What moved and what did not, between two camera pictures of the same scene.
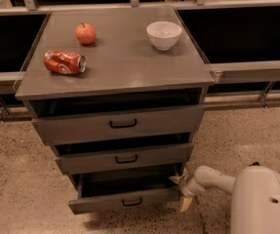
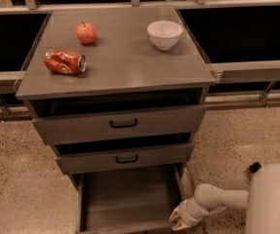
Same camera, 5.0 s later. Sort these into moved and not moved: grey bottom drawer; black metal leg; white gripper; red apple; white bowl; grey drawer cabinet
Moved: white gripper; grey bottom drawer
Not moved: white bowl; grey drawer cabinet; black metal leg; red apple
